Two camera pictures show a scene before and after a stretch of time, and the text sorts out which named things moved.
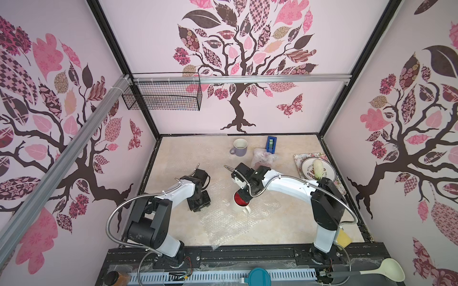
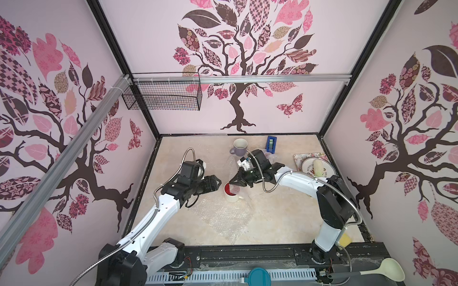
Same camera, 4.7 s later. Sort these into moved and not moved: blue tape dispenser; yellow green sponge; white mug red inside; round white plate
Moved: white mug red inside
Not moved: round white plate; yellow green sponge; blue tape dispenser
